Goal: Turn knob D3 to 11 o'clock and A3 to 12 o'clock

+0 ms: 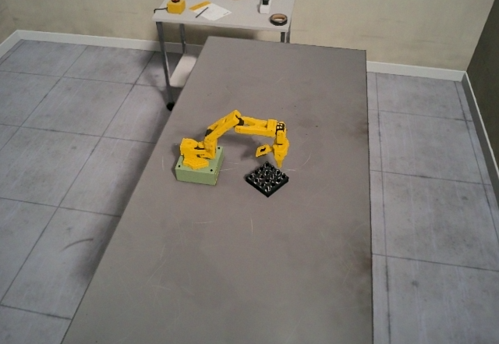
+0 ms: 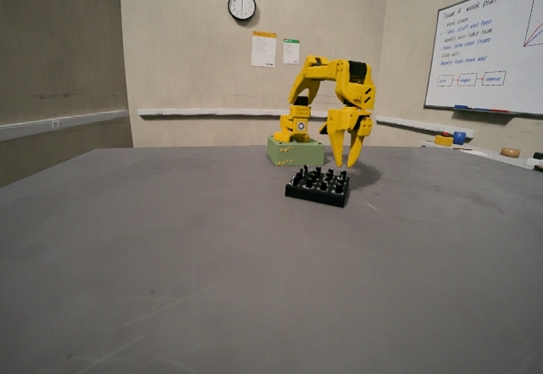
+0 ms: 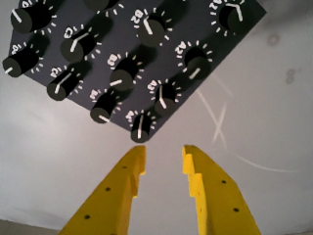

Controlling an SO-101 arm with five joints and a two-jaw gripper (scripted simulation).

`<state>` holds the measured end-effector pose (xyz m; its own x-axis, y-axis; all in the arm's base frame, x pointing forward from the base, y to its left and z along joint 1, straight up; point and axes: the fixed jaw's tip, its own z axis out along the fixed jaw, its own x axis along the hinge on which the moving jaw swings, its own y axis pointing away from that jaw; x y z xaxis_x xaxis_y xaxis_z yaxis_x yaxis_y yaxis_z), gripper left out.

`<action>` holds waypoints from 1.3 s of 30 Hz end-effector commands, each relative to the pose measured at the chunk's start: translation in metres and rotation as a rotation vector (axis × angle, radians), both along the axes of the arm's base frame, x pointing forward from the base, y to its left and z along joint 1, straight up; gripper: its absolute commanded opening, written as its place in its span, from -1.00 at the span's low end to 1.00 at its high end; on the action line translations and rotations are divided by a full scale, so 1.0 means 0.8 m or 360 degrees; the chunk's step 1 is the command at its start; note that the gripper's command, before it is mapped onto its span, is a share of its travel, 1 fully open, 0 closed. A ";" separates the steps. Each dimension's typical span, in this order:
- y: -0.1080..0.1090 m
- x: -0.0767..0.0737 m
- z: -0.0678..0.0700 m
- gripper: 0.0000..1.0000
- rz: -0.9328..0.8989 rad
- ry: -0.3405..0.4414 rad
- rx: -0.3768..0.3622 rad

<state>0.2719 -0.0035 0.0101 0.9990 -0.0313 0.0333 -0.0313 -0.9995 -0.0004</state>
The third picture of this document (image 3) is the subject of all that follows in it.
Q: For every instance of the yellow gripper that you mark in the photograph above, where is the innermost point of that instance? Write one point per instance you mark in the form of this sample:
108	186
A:
221	207

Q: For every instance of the black knob box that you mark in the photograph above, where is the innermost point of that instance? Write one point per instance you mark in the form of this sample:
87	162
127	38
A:
191	38

